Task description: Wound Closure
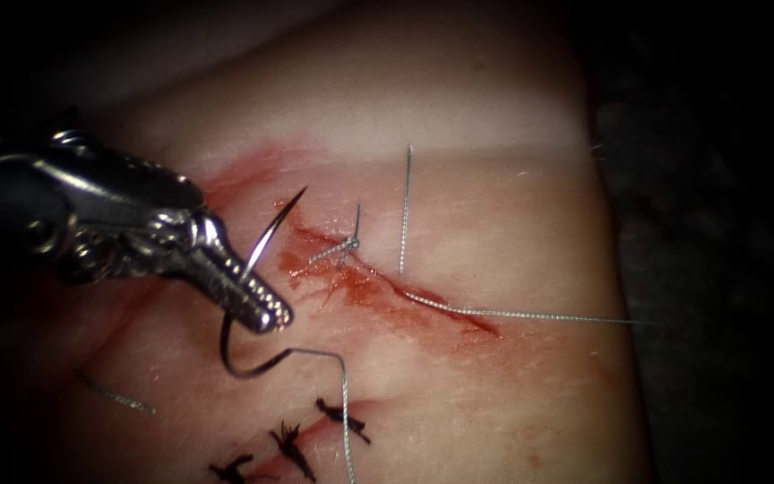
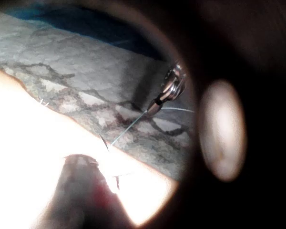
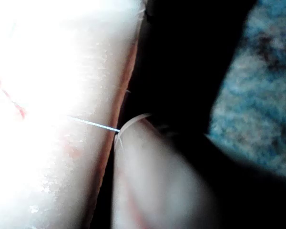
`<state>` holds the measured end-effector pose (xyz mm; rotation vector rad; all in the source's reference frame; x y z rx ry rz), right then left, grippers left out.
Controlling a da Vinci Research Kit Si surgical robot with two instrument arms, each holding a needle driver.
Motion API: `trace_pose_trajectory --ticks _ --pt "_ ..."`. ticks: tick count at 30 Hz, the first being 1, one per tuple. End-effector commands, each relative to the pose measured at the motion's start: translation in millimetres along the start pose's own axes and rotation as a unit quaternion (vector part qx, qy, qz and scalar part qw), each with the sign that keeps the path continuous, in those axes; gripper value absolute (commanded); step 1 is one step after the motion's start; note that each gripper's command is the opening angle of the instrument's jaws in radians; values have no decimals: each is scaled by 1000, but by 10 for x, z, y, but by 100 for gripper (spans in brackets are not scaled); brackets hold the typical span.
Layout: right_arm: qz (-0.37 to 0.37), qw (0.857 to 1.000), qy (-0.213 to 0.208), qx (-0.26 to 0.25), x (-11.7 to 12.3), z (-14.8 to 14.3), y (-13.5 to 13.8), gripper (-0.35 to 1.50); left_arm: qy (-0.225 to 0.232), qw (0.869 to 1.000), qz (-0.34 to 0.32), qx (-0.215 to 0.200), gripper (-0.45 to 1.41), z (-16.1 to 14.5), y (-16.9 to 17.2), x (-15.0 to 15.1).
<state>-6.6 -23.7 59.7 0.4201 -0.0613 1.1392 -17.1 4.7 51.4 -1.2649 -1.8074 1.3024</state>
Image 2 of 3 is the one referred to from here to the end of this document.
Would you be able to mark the blue thread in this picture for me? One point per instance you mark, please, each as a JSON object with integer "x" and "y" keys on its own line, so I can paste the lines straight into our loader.
{"x": 133, "y": 124}

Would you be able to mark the left arm needle driver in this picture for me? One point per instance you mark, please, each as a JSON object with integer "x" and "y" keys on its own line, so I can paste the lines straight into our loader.
{"x": 79, "y": 160}

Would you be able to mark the dark left arm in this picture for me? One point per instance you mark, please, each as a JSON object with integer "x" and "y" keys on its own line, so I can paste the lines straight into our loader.
{"x": 83, "y": 198}

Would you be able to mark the right arm needle driver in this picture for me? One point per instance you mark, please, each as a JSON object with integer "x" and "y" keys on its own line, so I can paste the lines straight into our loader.
{"x": 174, "y": 83}

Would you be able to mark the black stitching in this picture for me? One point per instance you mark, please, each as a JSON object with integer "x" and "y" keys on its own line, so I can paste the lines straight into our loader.
{"x": 117, "y": 182}

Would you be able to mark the right arm needle driver jaw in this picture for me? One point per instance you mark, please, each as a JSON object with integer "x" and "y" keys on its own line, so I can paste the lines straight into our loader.
{"x": 154, "y": 106}

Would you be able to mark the tissue pad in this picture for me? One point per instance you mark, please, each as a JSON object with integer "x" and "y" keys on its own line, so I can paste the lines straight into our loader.
{"x": 62, "y": 78}

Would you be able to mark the blue cloth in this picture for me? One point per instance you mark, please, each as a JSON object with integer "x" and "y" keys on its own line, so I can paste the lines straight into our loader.
{"x": 97, "y": 26}

